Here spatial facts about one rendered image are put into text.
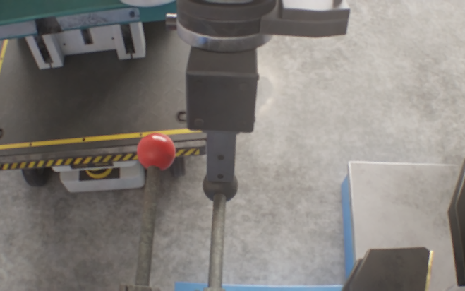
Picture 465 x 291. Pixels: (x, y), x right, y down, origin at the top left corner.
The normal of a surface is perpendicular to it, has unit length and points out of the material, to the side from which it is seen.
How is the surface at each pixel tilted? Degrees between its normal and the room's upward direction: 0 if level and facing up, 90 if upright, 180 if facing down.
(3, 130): 0
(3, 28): 90
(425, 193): 0
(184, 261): 0
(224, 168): 70
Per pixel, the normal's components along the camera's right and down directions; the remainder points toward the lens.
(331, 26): 0.37, 0.61
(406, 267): 0.03, -0.50
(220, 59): 0.04, -0.76
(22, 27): 0.11, 0.86
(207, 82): -0.02, 0.65
